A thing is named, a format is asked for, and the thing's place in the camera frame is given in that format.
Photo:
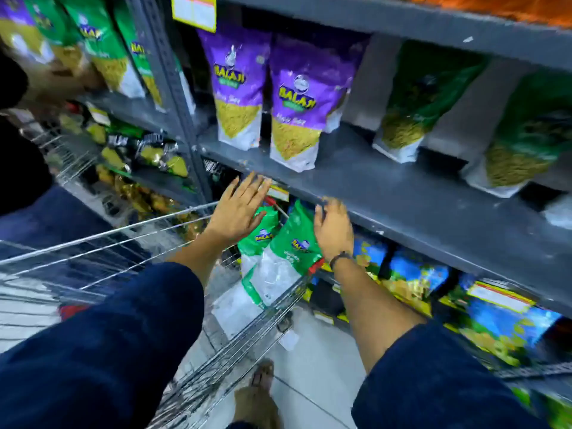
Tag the person's right hand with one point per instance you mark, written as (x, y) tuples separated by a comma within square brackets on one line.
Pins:
[(335, 232)]

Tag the person's left hand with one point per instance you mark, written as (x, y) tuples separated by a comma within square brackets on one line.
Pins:
[(234, 214)]

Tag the person's right thumb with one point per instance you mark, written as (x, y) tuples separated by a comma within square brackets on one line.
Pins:
[(318, 221)]

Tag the person's left little finger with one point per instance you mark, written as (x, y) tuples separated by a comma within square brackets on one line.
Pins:
[(231, 188)]

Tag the person's left thumb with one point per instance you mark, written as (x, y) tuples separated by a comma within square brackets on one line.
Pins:
[(259, 216)]

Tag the person's left middle finger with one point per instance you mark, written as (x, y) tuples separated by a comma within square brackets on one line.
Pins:
[(255, 187)]

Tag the person's left forearm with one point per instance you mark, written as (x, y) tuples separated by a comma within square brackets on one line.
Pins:
[(203, 254)]

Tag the person's right forearm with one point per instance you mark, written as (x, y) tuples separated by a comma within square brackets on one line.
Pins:
[(371, 308)]

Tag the small green snack packet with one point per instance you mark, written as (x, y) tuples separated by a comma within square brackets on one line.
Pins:
[(258, 239)]

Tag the small yellow price tag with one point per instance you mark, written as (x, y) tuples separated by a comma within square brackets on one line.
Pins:
[(278, 193)]

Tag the black wristband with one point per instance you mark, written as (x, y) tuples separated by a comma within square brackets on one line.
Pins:
[(340, 256)]

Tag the large green snack packet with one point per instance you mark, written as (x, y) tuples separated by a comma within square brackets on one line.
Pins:
[(286, 259)]

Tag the blue snack packet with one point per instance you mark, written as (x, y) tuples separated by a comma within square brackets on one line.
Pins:
[(413, 281), (368, 256), (496, 326)]

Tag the purple snack packet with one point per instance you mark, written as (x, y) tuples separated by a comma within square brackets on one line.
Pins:
[(237, 84), (299, 111), (18, 26)]

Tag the white clear snack packet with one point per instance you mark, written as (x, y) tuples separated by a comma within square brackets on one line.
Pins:
[(234, 308)]

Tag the pile of yellow black packets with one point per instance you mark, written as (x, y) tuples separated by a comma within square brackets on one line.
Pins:
[(134, 160)]

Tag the grey metal shelf rack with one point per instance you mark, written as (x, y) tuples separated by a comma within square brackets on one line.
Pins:
[(424, 205)]

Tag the yellow shelf price label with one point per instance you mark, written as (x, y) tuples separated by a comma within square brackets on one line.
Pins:
[(194, 11)]

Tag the person's foot in sandal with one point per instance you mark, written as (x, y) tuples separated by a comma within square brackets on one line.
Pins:
[(255, 402)]

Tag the dark blue right sleeve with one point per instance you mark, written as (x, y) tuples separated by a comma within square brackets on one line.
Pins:
[(429, 379)]

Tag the dark blue sleeve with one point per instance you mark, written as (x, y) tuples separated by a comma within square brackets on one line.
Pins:
[(429, 379), (102, 352)]

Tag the wide yellow price tag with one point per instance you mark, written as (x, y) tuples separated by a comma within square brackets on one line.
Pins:
[(500, 297)]

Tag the red item in cart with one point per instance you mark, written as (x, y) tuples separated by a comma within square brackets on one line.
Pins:
[(72, 311)]

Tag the dark blue left sleeve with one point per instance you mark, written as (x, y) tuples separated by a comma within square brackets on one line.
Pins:
[(102, 352)]

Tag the row of orange packets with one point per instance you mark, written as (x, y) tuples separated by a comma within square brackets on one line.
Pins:
[(500, 8)]

